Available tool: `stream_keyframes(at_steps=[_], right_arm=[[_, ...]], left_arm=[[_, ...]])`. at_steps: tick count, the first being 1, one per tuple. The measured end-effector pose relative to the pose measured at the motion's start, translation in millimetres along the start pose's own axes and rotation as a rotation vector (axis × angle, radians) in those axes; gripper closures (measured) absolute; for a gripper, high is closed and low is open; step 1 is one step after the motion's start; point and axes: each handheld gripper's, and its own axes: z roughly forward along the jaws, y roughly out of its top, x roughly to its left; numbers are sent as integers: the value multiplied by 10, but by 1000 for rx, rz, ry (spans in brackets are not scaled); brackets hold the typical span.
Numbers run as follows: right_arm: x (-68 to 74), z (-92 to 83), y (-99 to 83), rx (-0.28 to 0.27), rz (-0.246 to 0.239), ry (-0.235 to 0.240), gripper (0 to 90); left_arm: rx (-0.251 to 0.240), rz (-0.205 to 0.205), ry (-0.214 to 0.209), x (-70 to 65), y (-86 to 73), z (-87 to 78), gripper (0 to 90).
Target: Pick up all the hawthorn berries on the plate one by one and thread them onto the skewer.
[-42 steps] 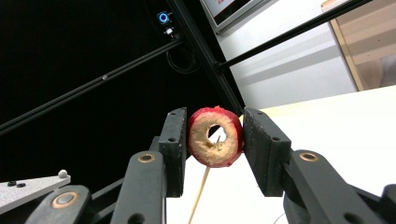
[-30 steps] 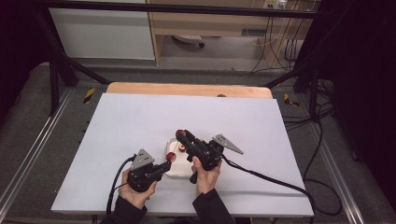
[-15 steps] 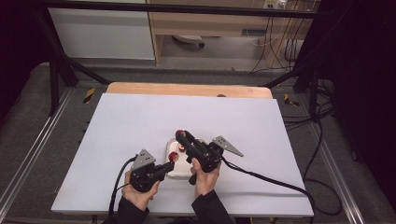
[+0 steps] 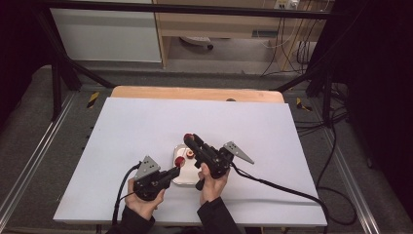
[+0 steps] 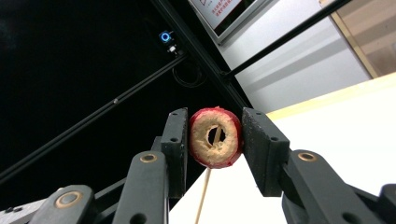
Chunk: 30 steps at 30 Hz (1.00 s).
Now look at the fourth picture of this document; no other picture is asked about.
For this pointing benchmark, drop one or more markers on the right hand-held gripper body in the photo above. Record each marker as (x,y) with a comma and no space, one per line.
(214,161)

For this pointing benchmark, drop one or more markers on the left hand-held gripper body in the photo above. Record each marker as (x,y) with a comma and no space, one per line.
(149,182)

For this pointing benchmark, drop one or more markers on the white rectangular plate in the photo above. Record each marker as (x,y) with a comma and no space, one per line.
(186,175)

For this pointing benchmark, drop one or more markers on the person's left hand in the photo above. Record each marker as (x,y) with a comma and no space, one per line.
(142,206)

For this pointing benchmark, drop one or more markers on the person's right hand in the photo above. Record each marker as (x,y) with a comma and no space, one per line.
(211,187)

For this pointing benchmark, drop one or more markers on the wooden table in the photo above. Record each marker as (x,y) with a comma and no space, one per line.
(195,94)

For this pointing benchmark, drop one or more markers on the white chair base with caster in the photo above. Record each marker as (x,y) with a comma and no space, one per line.
(198,41)

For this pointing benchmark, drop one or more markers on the yellow black floor tape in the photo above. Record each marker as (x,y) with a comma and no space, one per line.
(93,100)
(303,104)

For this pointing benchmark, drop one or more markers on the light wooden desk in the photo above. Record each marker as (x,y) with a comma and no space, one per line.
(220,27)

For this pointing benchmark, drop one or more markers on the white cabinet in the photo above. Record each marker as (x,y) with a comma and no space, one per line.
(107,35)

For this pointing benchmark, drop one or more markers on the white power strip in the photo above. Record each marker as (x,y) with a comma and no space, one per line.
(285,4)

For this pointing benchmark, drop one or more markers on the aluminium floor rail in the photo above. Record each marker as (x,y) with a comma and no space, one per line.
(352,185)
(35,152)

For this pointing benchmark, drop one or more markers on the black metal frame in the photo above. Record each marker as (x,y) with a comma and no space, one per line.
(181,8)

